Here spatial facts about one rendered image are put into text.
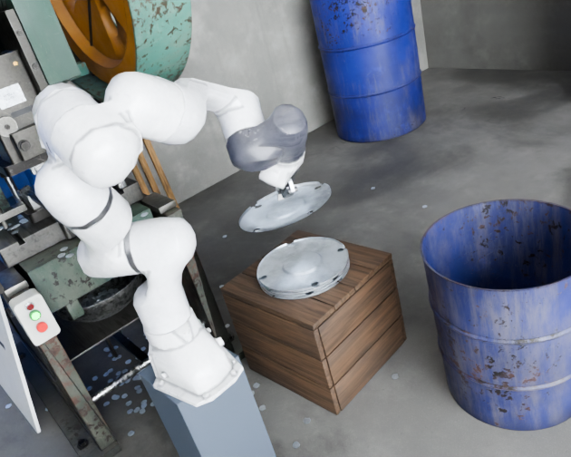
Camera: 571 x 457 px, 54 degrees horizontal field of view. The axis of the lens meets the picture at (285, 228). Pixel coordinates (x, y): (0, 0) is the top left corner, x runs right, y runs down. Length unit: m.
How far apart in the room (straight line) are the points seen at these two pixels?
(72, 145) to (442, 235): 1.08
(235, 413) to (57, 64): 1.06
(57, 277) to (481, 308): 1.14
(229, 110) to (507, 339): 0.83
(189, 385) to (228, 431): 0.21
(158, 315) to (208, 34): 2.42
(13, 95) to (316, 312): 1.03
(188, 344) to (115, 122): 0.56
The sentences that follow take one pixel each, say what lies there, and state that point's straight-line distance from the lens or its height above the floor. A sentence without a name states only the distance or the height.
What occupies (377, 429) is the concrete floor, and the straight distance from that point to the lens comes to 1.71.
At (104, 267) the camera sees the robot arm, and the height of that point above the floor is 0.79.
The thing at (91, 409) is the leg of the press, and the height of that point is 0.19.
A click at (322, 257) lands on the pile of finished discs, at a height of 0.38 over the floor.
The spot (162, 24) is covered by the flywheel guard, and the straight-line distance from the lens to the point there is 1.61.
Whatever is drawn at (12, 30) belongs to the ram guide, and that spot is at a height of 1.22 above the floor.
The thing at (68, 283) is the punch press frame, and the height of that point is 0.56.
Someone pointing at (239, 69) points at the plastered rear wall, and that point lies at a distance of 3.57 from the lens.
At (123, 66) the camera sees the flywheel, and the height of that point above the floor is 1.04.
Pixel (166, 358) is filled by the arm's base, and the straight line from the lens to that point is 1.29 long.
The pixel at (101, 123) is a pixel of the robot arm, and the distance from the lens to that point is 0.92.
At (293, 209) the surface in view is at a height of 0.54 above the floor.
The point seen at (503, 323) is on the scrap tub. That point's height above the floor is 0.38.
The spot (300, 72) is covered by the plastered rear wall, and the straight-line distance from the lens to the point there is 3.87.
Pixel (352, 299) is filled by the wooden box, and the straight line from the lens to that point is 1.64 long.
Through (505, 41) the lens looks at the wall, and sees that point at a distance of 4.42.
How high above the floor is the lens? 1.29
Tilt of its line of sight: 28 degrees down
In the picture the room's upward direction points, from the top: 16 degrees counter-clockwise
